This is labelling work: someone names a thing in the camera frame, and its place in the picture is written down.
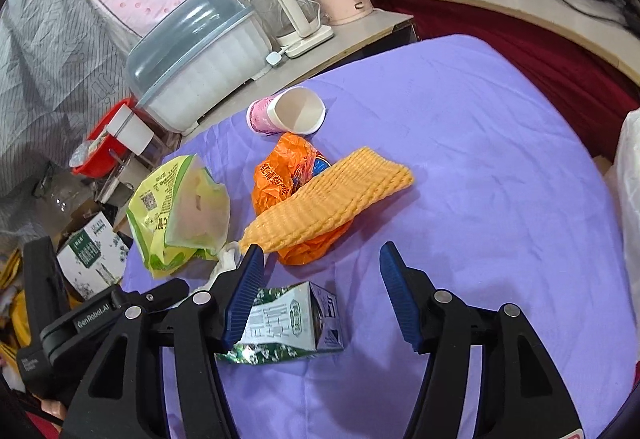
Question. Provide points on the white lidded cup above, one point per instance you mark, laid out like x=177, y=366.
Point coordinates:
x=130, y=131

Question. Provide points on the yellow-green snack packet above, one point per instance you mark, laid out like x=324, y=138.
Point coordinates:
x=150, y=229

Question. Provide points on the white green printed box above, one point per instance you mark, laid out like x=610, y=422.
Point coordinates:
x=90, y=249

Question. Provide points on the bin with white plastic liner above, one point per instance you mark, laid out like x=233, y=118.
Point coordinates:
x=631, y=169

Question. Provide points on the pink paper cup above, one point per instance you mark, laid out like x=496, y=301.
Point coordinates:
x=300, y=111

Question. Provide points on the green white milk carton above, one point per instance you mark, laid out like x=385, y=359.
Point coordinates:
x=295, y=319

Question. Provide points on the white dish box grey lid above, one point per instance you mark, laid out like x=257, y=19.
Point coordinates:
x=200, y=69

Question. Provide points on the orange plastic bag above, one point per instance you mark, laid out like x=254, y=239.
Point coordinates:
x=272, y=179

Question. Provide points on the orange foam net sleeve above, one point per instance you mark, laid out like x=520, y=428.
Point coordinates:
x=330, y=199

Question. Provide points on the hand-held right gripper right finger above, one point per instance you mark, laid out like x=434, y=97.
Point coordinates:
x=397, y=289

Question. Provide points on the beige side cabinet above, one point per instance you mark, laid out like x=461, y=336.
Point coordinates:
x=360, y=31

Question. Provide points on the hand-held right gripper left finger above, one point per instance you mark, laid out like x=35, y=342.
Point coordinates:
x=245, y=289

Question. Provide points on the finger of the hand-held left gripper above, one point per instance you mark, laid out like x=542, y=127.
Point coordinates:
x=155, y=294

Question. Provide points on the person's left hand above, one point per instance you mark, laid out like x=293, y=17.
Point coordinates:
x=54, y=408

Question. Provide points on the dark red curtain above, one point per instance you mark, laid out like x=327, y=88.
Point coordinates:
x=550, y=69

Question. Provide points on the red plastic basin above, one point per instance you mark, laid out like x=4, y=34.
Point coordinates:
x=97, y=160

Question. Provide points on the clear glass pitcher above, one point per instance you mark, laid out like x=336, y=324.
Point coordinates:
x=65, y=191

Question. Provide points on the purple blanket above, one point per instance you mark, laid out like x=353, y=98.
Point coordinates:
x=475, y=169

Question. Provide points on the white tissue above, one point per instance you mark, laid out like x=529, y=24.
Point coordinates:
x=225, y=261

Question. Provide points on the grey striped cloth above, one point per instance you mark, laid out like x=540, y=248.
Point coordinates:
x=50, y=69

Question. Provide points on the white power plug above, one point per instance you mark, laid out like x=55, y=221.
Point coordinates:
x=275, y=59

